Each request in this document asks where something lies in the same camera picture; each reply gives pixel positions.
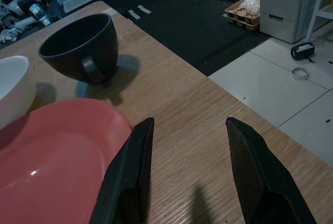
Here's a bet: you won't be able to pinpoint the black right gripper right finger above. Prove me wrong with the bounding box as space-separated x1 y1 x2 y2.
225 116 317 224

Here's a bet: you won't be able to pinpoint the black cup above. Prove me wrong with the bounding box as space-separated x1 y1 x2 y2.
38 13 120 86

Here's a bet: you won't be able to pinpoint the white bowl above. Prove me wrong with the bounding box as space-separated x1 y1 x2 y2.
0 55 36 131

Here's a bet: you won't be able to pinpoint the grey tape ring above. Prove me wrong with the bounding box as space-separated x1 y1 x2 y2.
291 67 310 79

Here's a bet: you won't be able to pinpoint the black floor mat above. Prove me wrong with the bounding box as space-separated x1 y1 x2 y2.
103 0 273 77

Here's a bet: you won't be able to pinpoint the white shelf frame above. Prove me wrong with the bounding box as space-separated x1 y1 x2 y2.
305 0 333 43

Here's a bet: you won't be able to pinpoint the clear plastic bags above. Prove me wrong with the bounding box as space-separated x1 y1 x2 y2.
238 0 261 17

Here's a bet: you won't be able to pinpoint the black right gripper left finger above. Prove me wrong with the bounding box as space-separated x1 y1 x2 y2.
88 116 155 224

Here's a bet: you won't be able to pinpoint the brown cardboard tray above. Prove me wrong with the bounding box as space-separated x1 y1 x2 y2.
224 0 261 32

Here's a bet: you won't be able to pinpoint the white drawer cabinet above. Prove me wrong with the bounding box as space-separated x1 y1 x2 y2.
259 0 317 44

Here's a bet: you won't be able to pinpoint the pink plate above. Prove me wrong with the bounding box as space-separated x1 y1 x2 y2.
0 98 134 224

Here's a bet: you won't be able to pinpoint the white tape strip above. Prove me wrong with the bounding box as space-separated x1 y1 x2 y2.
127 10 142 20
137 5 152 15

